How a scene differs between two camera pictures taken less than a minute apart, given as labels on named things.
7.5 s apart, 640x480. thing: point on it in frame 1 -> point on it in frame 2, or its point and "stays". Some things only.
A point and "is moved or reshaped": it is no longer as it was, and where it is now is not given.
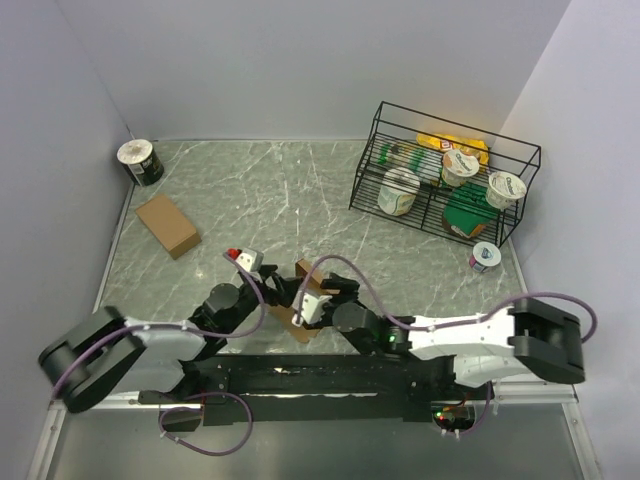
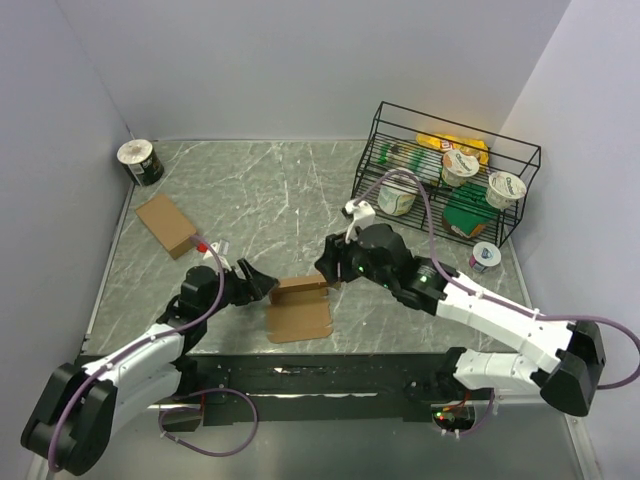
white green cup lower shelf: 398,191 stays
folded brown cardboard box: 172,229 stays
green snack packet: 467,210 stays
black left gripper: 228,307 -> 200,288
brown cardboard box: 283,314 is moved or reshaped
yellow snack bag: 443,142 stays
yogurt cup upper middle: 458,165 stays
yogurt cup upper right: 504,189 stays
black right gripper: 349,291 -> 328,262
